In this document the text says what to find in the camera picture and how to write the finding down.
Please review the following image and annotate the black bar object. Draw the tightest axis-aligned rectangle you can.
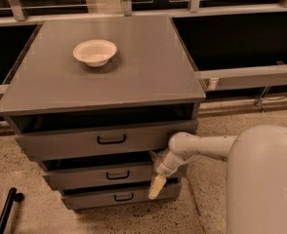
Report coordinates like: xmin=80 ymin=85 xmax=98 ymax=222
xmin=0 ymin=187 xmax=24 ymax=234

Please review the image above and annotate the white bowl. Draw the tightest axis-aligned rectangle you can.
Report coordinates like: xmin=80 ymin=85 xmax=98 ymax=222
xmin=72 ymin=39 xmax=117 ymax=67

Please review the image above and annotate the grey top drawer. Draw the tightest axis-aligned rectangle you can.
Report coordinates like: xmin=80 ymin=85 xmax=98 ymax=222
xmin=16 ymin=120 xmax=198 ymax=161

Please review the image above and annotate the grey drawer cabinet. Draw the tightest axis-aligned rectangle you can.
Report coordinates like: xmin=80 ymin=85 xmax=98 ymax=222
xmin=0 ymin=16 xmax=205 ymax=196

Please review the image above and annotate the grey bottom drawer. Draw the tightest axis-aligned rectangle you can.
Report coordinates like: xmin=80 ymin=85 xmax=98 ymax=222
xmin=61 ymin=182 xmax=183 ymax=212

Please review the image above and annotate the metal railing frame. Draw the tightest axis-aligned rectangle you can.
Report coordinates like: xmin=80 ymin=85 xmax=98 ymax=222
xmin=0 ymin=0 xmax=287 ymax=118

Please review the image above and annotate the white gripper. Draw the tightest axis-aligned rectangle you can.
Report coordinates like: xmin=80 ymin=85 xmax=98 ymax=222
xmin=148 ymin=149 xmax=178 ymax=200

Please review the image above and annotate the grey drawer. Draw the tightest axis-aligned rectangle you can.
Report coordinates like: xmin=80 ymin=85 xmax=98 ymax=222
xmin=16 ymin=120 xmax=198 ymax=161
xmin=61 ymin=182 xmax=183 ymax=212
xmin=41 ymin=157 xmax=189 ymax=191

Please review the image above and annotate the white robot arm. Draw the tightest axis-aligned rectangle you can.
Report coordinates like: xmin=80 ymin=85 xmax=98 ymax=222
xmin=148 ymin=125 xmax=287 ymax=234

